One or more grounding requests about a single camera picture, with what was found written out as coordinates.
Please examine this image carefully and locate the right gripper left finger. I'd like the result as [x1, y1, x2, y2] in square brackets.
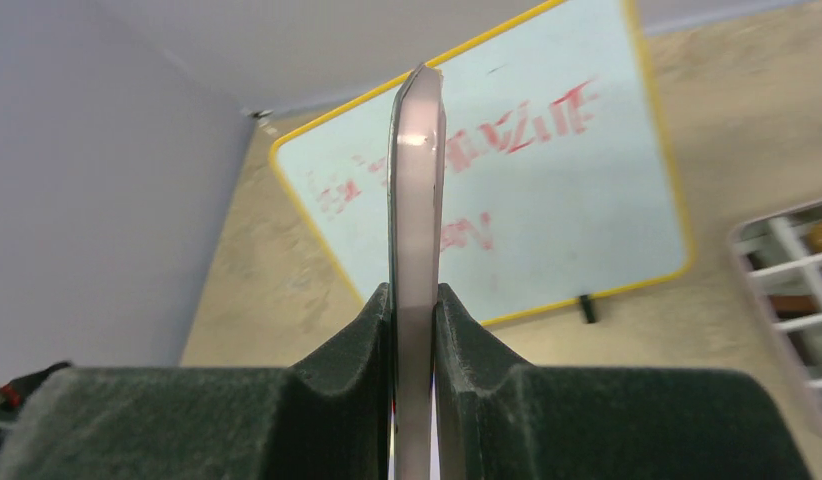
[0, 285, 390, 479]

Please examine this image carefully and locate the yellow framed whiteboard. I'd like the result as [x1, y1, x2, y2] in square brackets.
[269, 1, 693, 324]

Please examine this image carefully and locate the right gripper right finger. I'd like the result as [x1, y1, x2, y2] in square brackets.
[434, 285, 810, 479]

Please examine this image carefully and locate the silver metal box lid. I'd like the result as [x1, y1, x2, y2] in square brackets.
[387, 64, 445, 479]

